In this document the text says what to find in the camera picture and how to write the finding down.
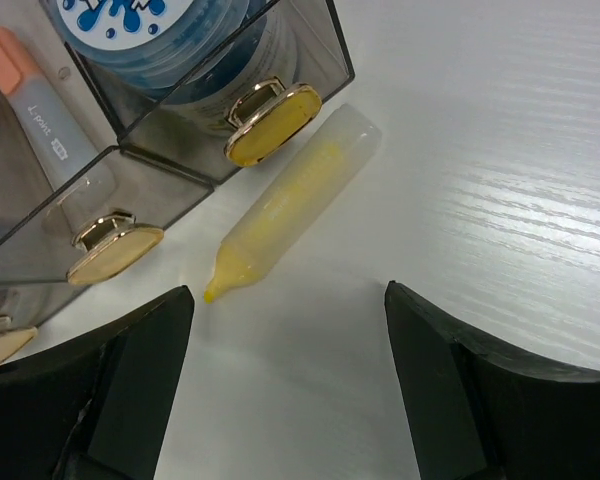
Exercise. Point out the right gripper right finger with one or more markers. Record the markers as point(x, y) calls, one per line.
point(479, 407)

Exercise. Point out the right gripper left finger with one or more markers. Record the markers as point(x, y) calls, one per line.
point(97, 406)

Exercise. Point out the orange tip marker pen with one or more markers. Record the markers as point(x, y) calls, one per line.
point(62, 147)

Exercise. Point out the yellow highlighter pen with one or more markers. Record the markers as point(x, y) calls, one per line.
point(309, 183)

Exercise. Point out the blue slime jar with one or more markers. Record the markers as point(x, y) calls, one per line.
point(151, 45)

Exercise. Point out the smoky clear drawer organizer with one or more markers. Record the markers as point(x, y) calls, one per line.
point(167, 155)

